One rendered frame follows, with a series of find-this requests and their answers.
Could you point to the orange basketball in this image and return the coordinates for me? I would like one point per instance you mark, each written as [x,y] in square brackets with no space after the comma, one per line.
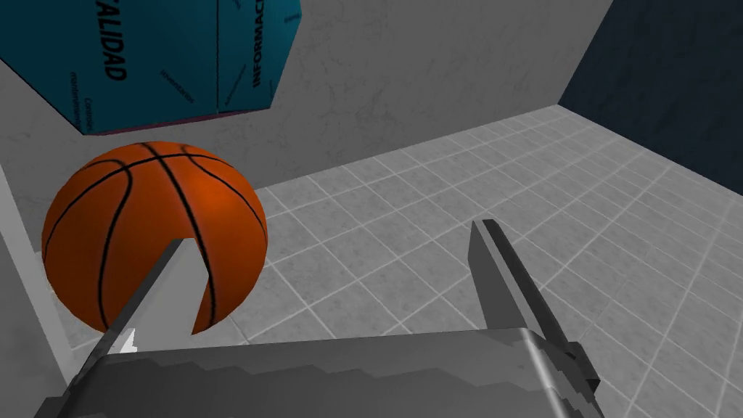
[139,220]

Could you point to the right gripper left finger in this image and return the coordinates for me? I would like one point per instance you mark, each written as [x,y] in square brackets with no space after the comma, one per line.
[168,296]

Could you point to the teal printed box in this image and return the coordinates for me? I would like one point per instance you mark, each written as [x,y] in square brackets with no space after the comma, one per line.
[162,58]

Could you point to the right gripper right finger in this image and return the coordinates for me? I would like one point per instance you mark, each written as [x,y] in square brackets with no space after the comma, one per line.
[499,284]

